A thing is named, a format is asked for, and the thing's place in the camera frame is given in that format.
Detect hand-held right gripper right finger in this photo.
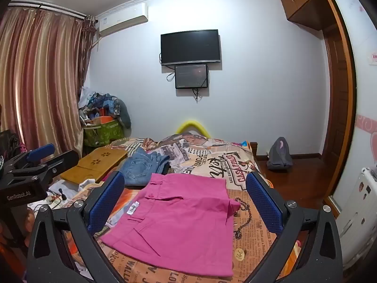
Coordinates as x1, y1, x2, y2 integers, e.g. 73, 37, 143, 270
246, 171, 344, 283

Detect green patterned bag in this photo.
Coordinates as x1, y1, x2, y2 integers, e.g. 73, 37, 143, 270
83, 119, 126, 147

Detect wooden bed frame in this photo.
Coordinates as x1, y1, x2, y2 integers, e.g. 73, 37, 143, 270
249, 141, 260, 161

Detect wooden overhead cabinet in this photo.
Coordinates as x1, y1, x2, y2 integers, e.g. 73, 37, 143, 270
280, 0, 335, 31

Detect black dangling cable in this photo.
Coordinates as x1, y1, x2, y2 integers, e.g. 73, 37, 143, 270
192, 87, 207, 104

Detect curtain rail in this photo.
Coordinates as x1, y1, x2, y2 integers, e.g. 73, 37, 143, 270
8, 1, 98, 22

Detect printed blanket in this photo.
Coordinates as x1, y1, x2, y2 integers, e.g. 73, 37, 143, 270
28, 134, 301, 283

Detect blue jeans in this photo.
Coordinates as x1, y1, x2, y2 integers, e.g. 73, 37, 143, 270
118, 147, 171, 187

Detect black bag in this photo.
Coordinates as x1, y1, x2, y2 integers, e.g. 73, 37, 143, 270
0, 129, 28, 161

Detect white appliance with stickers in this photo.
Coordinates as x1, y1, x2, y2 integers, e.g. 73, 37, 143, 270
332, 165, 377, 261

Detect striped brown curtain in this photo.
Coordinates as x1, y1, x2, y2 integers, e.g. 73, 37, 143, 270
0, 6, 96, 154

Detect pile of clothes and bags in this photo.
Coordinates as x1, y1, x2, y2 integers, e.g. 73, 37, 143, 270
78, 86, 131, 129

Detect black thin cable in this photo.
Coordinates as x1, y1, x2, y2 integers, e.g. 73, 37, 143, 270
32, 187, 69, 213

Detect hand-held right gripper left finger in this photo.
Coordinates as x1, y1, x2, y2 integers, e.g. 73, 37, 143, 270
26, 171, 126, 283

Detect bamboo lap table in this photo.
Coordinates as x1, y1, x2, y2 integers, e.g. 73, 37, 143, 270
60, 147, 129, 187

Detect small black monitor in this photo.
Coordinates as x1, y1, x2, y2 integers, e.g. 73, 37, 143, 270
175, 64, 209, 89

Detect wooden door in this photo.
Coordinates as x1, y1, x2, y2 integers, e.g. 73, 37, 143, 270
322, 24, 351, 170

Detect black wall television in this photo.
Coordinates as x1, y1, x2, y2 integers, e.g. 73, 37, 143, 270
160, 29, 221, 66

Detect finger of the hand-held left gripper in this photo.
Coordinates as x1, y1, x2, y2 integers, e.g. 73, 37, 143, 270
4, 143, 56, 172
8, 150, 80, 184

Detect yellow foam headboard pad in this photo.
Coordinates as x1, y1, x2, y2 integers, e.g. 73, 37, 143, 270
175, 120, 212, 138

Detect grey backpack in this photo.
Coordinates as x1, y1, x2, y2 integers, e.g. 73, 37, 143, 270
266, 137, 293, 171

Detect white air conditioner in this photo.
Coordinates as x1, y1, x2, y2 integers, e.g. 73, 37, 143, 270
98, 3, 148, 37

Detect pink pants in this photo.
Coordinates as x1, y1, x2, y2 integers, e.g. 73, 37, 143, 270
99, 173, 240, 278

